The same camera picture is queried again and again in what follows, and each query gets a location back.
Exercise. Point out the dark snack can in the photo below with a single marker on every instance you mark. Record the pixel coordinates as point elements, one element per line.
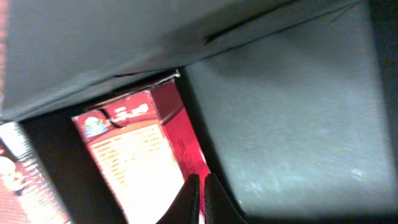
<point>28,195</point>

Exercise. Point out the black open gift box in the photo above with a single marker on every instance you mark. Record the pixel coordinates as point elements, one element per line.
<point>294,103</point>

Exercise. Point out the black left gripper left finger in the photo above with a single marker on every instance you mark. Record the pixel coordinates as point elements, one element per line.
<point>185,207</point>

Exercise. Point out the red cardboard carton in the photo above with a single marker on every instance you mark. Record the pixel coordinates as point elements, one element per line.
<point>144,145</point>

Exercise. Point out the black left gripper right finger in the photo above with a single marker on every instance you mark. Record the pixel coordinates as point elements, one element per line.
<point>218,207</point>

